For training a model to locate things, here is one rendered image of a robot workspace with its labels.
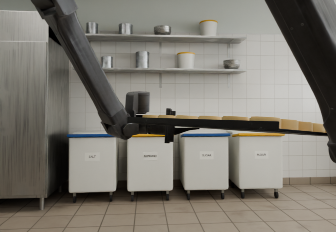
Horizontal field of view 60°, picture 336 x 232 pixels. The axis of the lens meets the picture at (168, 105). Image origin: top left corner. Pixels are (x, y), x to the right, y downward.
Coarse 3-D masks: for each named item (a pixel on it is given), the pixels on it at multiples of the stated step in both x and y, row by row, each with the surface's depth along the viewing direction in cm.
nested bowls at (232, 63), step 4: (224, 60) 382; (228, 60) 378; (232, 60) 376; (236, 60) 377; (224, 64) 383; (228, 64) 378; (232, 64) 376; (236, 64) 377; (224, 68) 389; (228, 68) 381; (232, 68) 379; (236, 68) 381
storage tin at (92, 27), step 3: (87, 24) 368; (90, 24) 367; (93, 24) 368; (96, 24) 371; (87, 27) 368; (90, 27) 367; (93, 27) 368; (96, 27) 371; (87, 30) 368; (90, 30) 367; (93, 30) 368; (96, 30) 371; (87, 33) 368; (90, 33) 367; (93, 33) 368; (96, 33) 371
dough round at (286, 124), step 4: (284, 120) 50; (288, 120) 50; (292, 120) 50; (296, 120) 50; (284, 124) 49; (288, 124) 49; (292, 124) 49; (296, 124) 50; (284, 128) 49; (288, 128) 49; (292, 128) 49; (296, 128) 50
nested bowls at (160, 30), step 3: (156, 27) 373; (159, 27) 370; (162, 27) 370; (165, 27) 370; (168, 27) 374; (156, 30) 373; (159, 30) 371; (162, 30) 370; (165, 30) 371; (168, 30) 374; (156, 33) 375; (159, 33) 372; (162, 33) 372; (165, 33) 373; (168, 33) 375
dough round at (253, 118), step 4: (252, 116) 48; (256, 116) 47; (260, 116) 46; (252, 120) 47; (256, 120) 47; (260, 120) 46; (264, 120) 46; (268, 120) 46; (272, 120) 46; (276, 120) 46; (280, 120) 47; (280, 124) 47; (280, 128) 47
